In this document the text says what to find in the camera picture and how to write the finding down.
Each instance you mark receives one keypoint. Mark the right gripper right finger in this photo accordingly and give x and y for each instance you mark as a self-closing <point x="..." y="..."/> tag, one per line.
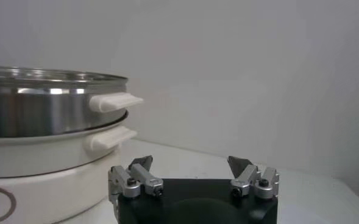
<point x="246" y="178"/>

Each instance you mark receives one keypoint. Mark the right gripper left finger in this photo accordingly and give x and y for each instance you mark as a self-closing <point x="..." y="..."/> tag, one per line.
<point x="142" y="176"/>

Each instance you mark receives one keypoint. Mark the stainless steel steamer basket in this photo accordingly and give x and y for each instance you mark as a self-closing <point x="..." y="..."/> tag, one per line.
<point x="30" y="112"/>

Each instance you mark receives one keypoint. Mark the white electric cooking pot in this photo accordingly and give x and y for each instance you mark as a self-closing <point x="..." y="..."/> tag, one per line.
<point x="45" y="182"/>

